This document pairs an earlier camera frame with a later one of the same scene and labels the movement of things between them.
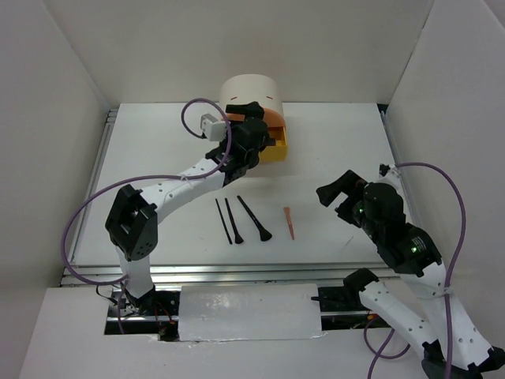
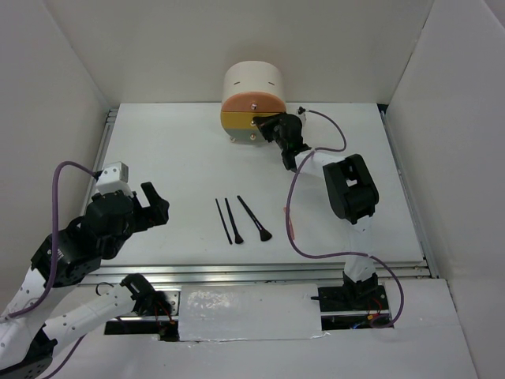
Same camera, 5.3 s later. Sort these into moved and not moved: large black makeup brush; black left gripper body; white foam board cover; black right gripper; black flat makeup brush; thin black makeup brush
Moved: black left gripper body; black right gripper
Not moved: large black makeup brush; black flat makeup brush; white foam board cover; thin black makeup brush
